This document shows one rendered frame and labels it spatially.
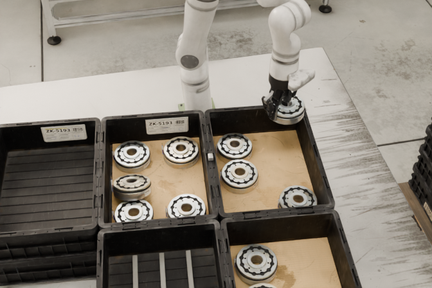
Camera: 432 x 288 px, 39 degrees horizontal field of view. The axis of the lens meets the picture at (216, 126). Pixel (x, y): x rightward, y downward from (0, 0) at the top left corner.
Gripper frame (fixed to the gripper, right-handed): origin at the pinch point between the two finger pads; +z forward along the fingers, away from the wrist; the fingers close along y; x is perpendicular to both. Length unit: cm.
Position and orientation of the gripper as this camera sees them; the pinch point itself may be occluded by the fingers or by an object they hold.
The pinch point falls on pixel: (278, 110)
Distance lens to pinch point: 171.2
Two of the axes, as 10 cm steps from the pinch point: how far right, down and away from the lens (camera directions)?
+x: 7.0, 5.1, -5.0
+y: -7.1, 4.9, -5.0
